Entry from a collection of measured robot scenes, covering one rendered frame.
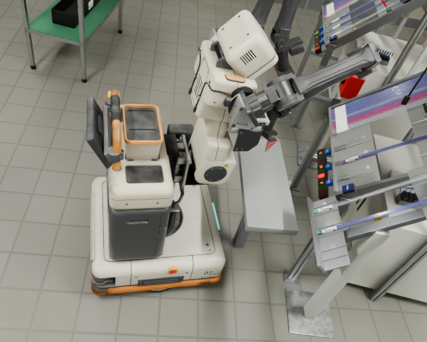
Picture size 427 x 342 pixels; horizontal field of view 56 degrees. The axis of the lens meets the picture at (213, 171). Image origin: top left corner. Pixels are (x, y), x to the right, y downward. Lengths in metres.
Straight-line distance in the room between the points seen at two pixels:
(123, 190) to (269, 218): 0.69
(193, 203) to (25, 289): 0.95
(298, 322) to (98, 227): 1.17
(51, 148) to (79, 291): 1.05
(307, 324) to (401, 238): 0.67
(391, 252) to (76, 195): 1.82
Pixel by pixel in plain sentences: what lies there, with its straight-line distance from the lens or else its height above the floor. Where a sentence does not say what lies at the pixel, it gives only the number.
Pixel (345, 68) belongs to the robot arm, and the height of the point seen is 1.33.
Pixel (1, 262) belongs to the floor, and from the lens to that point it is 2.38.
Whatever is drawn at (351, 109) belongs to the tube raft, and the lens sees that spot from 2.33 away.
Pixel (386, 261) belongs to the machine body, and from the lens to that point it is 2.34.
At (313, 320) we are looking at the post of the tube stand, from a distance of 2.37.
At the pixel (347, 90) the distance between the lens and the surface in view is 2.75.
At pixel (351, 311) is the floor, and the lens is 2.51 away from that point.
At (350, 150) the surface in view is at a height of 0.77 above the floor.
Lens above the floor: 1.99
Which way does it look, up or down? 46 degrees down
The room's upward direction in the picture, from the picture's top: 16 degrees clockwise
